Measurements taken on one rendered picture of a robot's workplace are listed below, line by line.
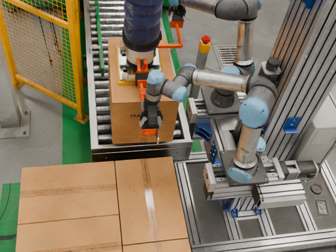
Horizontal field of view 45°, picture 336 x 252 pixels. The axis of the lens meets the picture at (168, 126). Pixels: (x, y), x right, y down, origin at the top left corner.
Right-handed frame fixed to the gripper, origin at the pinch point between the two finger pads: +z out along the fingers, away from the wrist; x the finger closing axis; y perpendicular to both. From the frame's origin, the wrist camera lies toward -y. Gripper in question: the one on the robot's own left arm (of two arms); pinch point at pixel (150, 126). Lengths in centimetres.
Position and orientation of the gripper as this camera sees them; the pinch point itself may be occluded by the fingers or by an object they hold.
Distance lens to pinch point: 209.1
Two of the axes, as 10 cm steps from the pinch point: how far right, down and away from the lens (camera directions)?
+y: -1.2, -7.8, 6.2
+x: -9.9, 0.2, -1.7
